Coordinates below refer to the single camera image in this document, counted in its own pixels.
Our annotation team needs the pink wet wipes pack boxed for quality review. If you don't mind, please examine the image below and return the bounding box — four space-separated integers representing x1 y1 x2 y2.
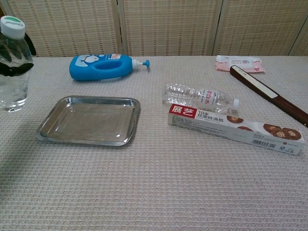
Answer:
215 55 267 74

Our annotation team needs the white baking paper box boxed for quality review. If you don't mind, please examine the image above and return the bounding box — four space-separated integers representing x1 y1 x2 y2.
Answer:
167 103 306 156

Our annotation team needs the blue pump detergent bottle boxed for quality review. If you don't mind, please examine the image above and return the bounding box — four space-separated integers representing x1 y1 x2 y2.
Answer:
69 53 151 82

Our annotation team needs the dark wooden folding fan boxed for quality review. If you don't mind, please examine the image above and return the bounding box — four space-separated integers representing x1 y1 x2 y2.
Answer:
230 65 308 128

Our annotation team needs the rectangular stainless steel tray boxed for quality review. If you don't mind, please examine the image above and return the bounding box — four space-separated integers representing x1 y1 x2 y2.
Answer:
36 95 141 147

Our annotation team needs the bamboo folding screen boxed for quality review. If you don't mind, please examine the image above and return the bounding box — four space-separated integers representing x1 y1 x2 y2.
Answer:
0 0 308 58

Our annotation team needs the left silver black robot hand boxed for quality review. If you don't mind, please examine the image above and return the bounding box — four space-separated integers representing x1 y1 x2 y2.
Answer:
0 32 37 77

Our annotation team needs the clear red-labelled water bottle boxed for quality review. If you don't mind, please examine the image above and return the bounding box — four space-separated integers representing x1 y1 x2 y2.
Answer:
162 83 241 115

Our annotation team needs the small transparent white-capped bottle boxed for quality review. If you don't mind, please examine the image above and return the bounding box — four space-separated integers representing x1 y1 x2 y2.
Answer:
0 15 34 113

